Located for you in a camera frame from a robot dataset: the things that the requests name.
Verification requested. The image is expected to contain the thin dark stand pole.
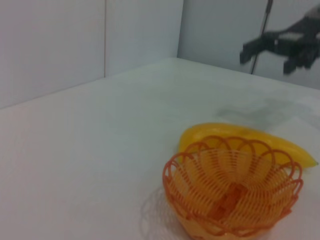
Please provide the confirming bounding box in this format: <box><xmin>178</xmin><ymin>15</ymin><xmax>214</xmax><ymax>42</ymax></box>
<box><xmin>250</xmin><ymin>0</ymin><xmax>274</xmax><ymax>75</ymax></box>

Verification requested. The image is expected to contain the orange wire basket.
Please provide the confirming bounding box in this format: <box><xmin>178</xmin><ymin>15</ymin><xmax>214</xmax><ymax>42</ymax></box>
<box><xmin>162</xmin><ymin>135</ymin><xmax>305</xmax><ymax>238</ymax></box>

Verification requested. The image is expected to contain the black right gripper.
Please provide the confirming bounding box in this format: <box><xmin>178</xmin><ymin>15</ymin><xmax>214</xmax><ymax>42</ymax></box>
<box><xmin>239</xmin><ymin>16</ymin><xmax>320</xmax><ymax>75</ymax></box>

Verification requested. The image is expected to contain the yellow banana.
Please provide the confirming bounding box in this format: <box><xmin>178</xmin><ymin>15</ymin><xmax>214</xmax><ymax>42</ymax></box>
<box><xmin>177</xmin><ymin>122</ymin><xmax>320</xmax><ymax>173</ymax></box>

